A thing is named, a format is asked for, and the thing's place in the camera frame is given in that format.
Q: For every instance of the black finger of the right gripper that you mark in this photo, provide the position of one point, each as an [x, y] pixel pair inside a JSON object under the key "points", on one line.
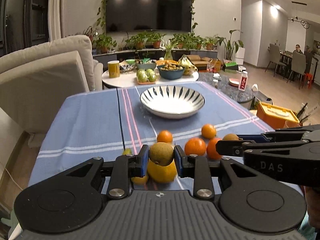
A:
{"points": [[234, 147]]}

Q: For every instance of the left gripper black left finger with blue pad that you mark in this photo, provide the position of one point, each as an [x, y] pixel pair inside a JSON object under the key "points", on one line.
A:
{"points": [[123, 169]]}

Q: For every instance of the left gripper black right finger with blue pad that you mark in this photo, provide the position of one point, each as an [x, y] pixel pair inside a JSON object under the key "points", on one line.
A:
{"points": [[195, 167]]}

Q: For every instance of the small green lime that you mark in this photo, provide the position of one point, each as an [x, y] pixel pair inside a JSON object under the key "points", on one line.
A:
{"points": [[127, 151]]}

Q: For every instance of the large yellow orange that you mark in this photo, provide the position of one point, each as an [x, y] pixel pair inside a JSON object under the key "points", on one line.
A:
{"points": [[162, 174]]}

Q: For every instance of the brown kiwi fruit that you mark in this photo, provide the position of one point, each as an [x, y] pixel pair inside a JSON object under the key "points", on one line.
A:
{"points": [[161, 153]]}

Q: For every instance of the small orange mandarin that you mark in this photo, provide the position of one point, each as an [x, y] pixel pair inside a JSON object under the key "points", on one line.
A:
{"points": [[165, 136]]}

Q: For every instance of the brown kiwi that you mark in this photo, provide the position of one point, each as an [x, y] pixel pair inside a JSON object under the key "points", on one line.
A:
{"points": [[231, 137]]}

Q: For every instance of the person's right hand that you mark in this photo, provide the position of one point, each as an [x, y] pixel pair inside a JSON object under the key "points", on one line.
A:
{"points": [[313, 206]]}

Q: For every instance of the small yellow lemon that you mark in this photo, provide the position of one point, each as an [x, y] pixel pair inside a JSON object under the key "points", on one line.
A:
{"points": [[139, 180]]}

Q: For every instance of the orange plastic box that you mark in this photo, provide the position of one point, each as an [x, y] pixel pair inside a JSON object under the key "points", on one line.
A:
{"points": [[276, 117]]}

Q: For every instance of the blue striped tablecloth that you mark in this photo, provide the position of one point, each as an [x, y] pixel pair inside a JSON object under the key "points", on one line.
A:
{"points": [[103, 124]]}

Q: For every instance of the white bottle red label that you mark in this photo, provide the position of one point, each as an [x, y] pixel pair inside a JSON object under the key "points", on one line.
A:
{"points": [[243, 81]]}

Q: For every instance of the striped white ceramic bowl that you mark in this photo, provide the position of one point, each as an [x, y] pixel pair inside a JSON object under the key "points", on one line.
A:
{"points": [[172, 101]]}

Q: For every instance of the tray of green apples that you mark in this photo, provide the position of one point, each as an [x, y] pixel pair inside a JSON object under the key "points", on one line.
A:
{"points": [[144, 76]]}

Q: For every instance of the bunch of bananas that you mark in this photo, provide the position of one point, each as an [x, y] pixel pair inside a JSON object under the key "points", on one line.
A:
{"points": [[189, 67]]}

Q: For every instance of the dark teal fruit bowl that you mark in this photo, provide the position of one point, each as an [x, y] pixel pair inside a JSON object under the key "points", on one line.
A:
{"points": [[173, 72]]}

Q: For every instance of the grey dining chair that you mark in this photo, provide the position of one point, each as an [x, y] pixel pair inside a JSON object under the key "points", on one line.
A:
{"points": [[298, 65]]}

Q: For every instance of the yellow canister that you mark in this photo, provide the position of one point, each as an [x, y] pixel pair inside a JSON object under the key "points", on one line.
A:
{"points": [[113, 69]]}

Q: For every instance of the large leafy floor plant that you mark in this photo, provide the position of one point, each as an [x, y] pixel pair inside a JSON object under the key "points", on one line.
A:
{"points": [[231, 46]]}

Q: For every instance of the seated person in background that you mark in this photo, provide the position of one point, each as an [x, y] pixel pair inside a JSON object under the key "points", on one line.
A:
{"points": [[297, 49]]}

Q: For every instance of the beige sofa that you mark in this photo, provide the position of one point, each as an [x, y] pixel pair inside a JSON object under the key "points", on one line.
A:
{"points": [[36, 81]]}

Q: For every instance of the black wall television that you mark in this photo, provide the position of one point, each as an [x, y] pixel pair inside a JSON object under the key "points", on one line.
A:
{"points": [[134, 15]]}

